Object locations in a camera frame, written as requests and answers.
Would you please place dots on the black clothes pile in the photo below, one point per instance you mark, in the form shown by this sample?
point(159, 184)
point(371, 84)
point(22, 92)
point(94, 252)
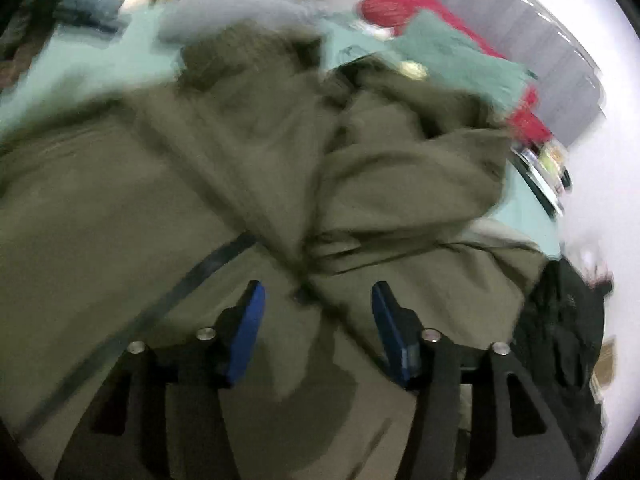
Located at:
point(560, 340)

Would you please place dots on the stack of books and papers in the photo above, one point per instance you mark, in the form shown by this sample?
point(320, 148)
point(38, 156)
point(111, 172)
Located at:
point(542, 185)

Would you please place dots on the small yellow cloth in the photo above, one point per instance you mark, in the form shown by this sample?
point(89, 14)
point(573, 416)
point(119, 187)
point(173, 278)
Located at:
point(412, 69)

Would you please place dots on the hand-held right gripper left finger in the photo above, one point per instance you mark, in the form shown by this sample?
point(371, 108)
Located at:
point(245, 335)

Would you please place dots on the olive green jacket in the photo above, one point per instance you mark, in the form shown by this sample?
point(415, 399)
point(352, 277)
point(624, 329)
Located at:
point(150, 185)

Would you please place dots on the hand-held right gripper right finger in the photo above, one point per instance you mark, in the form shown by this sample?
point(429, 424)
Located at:
point(395, 335)

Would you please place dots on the green pillow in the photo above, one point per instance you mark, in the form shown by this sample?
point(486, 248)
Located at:
point(450, 55)

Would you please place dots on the green yellow snack bag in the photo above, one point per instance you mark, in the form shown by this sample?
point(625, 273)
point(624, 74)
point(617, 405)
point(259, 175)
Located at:
point(551, 160)

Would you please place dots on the grey folded garment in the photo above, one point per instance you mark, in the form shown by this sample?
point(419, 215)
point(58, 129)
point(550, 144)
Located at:
point(225, 10)

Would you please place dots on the grey padded headboard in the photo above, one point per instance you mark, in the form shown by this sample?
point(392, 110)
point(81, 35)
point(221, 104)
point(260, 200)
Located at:
point(540, 35)

